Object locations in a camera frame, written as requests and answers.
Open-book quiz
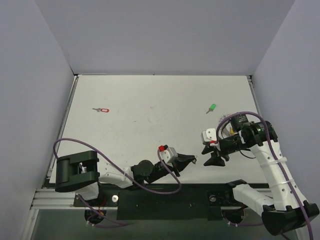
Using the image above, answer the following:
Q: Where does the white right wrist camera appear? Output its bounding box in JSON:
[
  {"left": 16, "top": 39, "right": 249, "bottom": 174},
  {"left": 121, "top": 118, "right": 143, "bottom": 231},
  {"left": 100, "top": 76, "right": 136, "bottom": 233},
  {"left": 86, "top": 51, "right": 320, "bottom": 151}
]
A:
[{"left": 200, "top": 128, "right": 218, "bottom": 146}]

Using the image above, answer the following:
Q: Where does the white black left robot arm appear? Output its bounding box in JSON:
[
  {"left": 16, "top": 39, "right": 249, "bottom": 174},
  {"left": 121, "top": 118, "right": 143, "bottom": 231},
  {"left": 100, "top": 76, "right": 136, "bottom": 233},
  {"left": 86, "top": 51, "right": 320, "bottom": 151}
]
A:
[{"left": 55, "top": 147, "right": 197, "bottom": 193}]

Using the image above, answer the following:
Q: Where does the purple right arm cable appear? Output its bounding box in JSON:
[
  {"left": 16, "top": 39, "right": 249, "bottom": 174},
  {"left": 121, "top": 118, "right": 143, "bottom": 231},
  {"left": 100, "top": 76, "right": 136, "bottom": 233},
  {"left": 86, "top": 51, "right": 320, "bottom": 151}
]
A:
[{"left": 215, "top": 110, "right": 314, "bottom": 240}]

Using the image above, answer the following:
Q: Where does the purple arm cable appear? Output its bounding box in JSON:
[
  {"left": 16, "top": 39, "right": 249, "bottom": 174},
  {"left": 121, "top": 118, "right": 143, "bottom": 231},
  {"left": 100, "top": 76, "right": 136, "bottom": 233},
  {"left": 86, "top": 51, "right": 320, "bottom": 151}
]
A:
[
  {"left": 215, "top": 110, "right": 314, "bottom": 240},
  {"left": 53, "top": 137, "right": 183, "bottom": 195}
]

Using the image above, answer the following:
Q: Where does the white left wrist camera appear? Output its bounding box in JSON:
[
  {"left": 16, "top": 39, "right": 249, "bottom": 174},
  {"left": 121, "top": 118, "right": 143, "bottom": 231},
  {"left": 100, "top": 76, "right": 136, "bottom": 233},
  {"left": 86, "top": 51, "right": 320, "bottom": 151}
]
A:
[{"left": 158, "top": 145, "right": 178, "bottom": 164}]

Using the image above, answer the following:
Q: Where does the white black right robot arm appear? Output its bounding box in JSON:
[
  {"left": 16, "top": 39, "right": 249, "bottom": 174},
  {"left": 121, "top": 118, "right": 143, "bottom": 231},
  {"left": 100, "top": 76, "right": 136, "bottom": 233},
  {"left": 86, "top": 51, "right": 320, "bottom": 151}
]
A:
[{"left": 201, "top": 111, "right": 320, "bottom": 240}]

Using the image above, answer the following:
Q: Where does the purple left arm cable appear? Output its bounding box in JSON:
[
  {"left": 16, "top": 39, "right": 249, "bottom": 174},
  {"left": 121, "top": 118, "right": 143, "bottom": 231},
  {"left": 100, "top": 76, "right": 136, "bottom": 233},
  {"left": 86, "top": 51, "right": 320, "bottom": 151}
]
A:
[{"left": 53, "top": 137, "right": 183, "bottom": 195}]

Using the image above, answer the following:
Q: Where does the metal disc with key rings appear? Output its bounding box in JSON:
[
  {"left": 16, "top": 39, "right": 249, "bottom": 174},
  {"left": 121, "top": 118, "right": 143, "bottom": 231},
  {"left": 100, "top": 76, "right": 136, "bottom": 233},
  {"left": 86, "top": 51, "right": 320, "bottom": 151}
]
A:
[{"left": 217, "top": 114, "right": 238, "bottom": 139}]

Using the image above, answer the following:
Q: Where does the key with green cap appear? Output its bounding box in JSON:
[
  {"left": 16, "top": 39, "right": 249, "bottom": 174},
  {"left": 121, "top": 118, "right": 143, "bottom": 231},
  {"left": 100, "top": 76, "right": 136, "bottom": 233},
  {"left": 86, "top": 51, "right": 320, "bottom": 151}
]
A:
[{"left": 206, "top": 104, "right": 217, "bottom": 114}]

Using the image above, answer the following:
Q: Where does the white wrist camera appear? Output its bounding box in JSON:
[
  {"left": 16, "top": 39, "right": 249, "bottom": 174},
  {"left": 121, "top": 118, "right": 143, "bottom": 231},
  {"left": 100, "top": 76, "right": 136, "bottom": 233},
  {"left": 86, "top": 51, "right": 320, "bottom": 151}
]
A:
[
  {"left": 200, "top": 128, "right": 218, "bottom": 146},
  {"left": 158, "top": 145, "right": 178, "bottom": 164}
]

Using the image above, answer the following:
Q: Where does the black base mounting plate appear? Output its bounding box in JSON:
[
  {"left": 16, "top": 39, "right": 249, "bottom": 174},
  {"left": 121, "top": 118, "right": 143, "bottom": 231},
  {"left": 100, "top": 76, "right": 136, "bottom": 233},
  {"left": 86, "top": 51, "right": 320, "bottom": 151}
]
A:
[{"left": 88, "top": 183, "right": 244, "bottom": 222}]

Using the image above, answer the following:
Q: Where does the aluminium frame rail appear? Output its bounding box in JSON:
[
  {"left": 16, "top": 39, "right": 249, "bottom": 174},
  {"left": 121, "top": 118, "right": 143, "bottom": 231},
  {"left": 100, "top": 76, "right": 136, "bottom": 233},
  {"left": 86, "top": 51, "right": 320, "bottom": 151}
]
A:
[{"left": 30, "top": 189, "right": 76, "bottom": 210}]

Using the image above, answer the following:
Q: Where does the key with red tag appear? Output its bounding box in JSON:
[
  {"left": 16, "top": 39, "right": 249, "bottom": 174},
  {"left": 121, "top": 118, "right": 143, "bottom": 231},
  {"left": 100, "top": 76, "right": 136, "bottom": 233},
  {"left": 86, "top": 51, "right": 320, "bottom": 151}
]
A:
[{"left": 92, "top": 108, "right": 110, "bottom": 113}]

